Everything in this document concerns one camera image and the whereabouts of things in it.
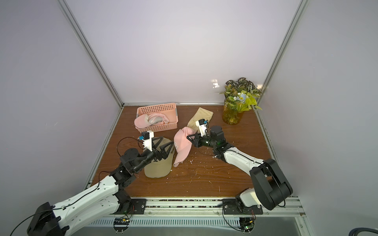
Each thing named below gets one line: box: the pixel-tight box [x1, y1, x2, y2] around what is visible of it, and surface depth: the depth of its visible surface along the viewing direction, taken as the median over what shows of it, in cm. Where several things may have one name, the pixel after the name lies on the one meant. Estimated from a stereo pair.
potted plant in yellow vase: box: [219, 77, 263, 126], surface depth 102 cm
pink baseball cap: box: [173, 126, 196, 168], surface depth 82 cm
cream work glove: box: [187, 106, 215, 133], surface depth 116 cm
